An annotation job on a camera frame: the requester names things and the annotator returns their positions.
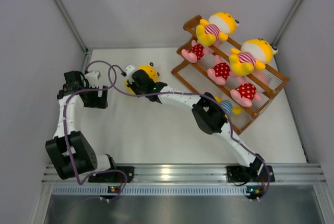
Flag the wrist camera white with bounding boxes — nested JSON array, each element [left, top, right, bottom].
[[85, 70, 101, 88], [122, 65, 136, 77]]

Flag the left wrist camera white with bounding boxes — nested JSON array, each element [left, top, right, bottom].
[[85, 70, 101, 88]]

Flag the pink toy top-left middle shelf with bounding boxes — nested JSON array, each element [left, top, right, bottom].
[[181, 40, 212, 63]]

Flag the yellow toy blue stripes shelf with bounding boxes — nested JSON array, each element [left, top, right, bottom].
[[215, 96, 243, 116]]

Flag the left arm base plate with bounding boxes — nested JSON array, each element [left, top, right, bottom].
[[88, 166, 135, 184]]

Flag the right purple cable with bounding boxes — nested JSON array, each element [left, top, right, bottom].
[[108, 64, 271, 198]]

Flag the aluminium mounting rail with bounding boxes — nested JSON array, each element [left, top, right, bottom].
[[41, 163, 327, 183]]

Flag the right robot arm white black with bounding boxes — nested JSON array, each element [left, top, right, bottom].
[[126, 69, 264, 181]]

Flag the yellow toy red stripes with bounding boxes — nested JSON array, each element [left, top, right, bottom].
[[229, 38, 278, 76], [196, 12, 240, 46]]

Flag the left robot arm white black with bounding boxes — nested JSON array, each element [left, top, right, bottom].
[[45, 70, 118, 182]]

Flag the wooden three-tier shelf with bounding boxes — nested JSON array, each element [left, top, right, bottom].
[[171, 15, 291, 136]]

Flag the pink toy red dots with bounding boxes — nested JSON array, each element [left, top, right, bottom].
[[207, 55, 237, 86], [230, 77, 263, 108]]

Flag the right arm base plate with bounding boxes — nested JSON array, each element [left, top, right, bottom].
[[226, 166, 276, 184]]

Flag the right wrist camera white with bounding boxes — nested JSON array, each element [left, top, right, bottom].
[[122, 65, 136, 77]]

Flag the perforated cable tray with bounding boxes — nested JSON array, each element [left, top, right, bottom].
[[53, 185, 253, 196]]

